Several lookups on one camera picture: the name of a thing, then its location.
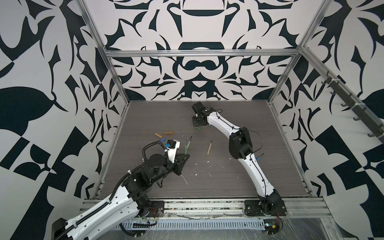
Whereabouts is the white cable duct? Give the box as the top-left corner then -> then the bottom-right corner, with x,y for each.
122,219 -> 265,231

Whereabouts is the green lit circuit board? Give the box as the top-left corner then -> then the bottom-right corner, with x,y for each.
263,218 -> 284,236

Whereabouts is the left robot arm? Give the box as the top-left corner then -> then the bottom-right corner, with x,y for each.
51,140 -> 190,240

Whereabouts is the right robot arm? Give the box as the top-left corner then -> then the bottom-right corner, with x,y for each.
192,102 -> 287,217

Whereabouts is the tan pen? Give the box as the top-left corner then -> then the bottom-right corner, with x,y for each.
207,138 -> 213,155

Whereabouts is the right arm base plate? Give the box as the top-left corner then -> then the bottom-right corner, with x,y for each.
244,200 -> 287,217

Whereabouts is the green pen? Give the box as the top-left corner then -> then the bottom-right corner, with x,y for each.
184,137 -> 189,155
188,136 -> 192,150

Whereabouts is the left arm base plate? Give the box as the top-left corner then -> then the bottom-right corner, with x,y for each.
137,200 -> 165,218

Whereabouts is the blue pen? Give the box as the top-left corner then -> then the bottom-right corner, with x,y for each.
256,153 -> 264,161

